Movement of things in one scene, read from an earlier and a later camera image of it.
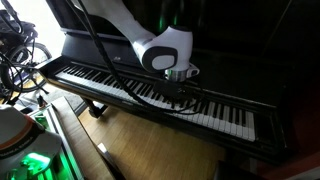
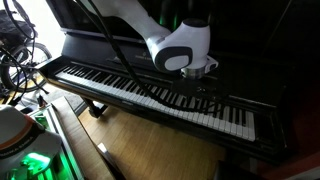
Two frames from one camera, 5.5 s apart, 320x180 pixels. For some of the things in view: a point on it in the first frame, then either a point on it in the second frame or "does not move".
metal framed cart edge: (62, 167) does not move
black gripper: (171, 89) -> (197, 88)
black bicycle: (24, 62) does not move
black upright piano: (258, 65) does not move
